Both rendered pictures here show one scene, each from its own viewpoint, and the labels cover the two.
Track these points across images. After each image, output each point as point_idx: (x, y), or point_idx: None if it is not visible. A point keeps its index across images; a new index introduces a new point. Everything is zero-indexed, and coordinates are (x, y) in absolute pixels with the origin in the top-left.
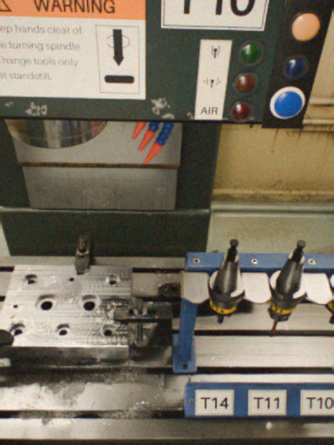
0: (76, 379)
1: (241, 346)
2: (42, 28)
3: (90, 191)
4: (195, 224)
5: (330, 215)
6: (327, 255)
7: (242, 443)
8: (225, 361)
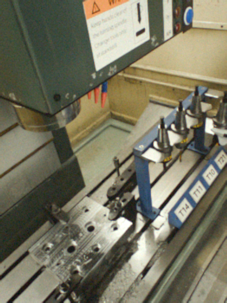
0: (121, 265)
1: (161, 186)
2: (112, 15)
3: (13, 189)
4: (73, 167)
5: (108, 128)
6: (176, 108)
7: (204, 216)
8: (163, 196)
